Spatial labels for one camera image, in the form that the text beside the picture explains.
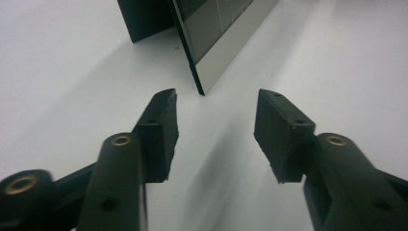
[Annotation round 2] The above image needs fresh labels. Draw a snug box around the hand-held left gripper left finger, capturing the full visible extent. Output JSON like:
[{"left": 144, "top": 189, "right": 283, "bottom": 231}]
[{"left": 76, "top": 89, "right": 180, "bottom": 231}]

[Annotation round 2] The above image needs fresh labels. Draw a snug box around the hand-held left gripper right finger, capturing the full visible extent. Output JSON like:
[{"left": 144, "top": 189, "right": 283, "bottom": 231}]
[{"left": 253, "top": 89, "right": 408, "bottom": 231}]

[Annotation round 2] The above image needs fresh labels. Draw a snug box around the white paper sheet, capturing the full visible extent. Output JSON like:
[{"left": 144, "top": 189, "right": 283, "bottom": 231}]
[{"left": 0, "top": 0, "right": 408, "bottom": 231}]

